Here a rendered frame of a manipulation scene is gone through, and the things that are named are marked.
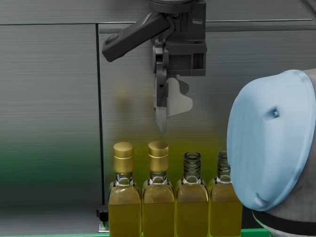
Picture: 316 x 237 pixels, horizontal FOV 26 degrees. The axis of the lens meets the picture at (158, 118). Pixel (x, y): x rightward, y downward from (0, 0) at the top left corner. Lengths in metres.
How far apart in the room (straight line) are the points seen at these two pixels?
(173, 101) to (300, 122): 0.52
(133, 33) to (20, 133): 0.36
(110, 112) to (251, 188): 0.67
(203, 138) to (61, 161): 0.28
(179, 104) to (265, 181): 0.52
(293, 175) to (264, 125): 0.05
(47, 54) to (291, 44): 0.43
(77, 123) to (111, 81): 0.12
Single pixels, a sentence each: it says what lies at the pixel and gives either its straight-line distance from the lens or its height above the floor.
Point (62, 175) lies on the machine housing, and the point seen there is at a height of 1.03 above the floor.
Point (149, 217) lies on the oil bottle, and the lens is 1.18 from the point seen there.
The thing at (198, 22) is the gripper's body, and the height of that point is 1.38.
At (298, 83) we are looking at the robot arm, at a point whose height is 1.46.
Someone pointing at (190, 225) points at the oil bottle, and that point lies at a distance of 1.19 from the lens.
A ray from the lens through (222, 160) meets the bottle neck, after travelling 1.15.
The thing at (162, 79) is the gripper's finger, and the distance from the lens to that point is 1.04.
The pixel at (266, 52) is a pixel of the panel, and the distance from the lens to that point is 1.23.
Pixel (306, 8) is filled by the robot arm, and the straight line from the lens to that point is 0.84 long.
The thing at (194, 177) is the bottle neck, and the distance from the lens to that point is 1.16.
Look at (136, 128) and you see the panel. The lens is 1.26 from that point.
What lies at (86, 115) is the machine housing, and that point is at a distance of 1.28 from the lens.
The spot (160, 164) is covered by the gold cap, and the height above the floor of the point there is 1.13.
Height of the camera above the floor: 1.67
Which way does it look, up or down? 24 degrees down
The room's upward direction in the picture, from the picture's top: straight up
